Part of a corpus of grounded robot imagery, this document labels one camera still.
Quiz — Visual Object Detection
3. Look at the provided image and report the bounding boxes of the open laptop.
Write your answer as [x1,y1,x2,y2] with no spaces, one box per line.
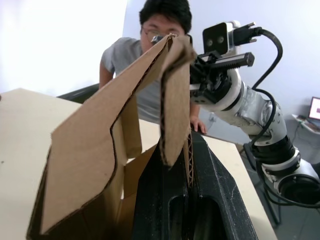
[306,96,320,124]

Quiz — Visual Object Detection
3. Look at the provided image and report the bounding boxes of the white side desk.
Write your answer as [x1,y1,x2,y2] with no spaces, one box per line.
[291,113,320,134]

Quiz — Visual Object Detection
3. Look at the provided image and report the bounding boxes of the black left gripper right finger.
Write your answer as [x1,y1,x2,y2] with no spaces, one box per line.
[191,132,259,240]

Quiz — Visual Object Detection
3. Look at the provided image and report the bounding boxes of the person's left hand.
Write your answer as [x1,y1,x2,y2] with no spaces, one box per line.
[189,115,208,135]

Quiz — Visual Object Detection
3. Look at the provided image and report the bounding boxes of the person in grey t-shirt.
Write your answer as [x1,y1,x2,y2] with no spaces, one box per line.
[99,0,201,124]

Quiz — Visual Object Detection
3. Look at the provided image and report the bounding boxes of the thin-rimmed glasses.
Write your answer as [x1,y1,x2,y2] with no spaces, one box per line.
[142,27,163,38]

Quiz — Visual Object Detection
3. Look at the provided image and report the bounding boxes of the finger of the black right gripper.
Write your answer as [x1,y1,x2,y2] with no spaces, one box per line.
[189,50,222,85]
[150,34,166,46]

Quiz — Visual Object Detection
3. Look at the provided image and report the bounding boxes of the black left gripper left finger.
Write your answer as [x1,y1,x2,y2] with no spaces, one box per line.
[131,142,190,240]

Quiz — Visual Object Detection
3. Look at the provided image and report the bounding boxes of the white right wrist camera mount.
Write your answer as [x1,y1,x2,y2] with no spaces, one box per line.
[202,20,245,112]

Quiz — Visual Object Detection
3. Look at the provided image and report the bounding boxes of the small brown cardboard box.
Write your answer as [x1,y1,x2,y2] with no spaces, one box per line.
[26,33,199,240]

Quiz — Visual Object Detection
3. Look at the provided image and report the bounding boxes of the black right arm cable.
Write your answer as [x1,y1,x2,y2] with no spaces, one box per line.
[233,21,320,209]

